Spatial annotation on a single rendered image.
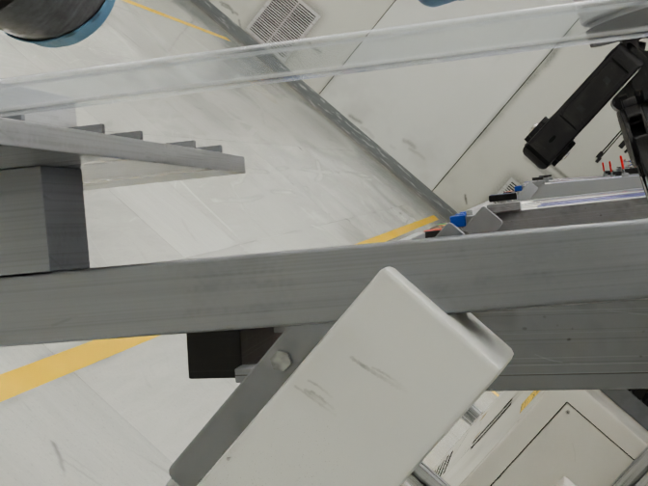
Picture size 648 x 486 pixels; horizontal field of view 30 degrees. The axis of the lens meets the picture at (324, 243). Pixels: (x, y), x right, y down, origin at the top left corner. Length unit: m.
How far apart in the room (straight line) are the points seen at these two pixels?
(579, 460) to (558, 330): 1.51
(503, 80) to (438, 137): 0.67
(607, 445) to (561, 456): 0.09
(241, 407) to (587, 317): 0.23
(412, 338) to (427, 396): 0.02
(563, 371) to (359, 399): 0.33
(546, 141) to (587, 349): 0.23
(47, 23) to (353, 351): 0.78
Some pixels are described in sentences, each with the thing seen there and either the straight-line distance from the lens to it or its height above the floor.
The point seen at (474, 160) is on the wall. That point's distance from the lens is 9.61.
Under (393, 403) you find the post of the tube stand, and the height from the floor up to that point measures 0.79.
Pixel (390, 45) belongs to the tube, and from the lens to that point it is 0.38.
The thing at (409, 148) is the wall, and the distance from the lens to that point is 9.66.
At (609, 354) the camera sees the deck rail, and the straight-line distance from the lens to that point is 0.79.
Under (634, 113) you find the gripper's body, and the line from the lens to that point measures 0.95.
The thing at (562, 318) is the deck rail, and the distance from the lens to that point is 0.78.
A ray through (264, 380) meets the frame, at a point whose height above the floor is 0.68.
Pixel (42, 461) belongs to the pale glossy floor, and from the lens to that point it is 2.06.
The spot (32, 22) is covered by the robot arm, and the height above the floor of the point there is 0.69.
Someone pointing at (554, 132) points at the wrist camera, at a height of 0.92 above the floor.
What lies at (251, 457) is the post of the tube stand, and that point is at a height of 0.74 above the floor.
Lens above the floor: 0.90
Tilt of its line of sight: 10 degrees down
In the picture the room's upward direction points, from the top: 40 degrees clockwise
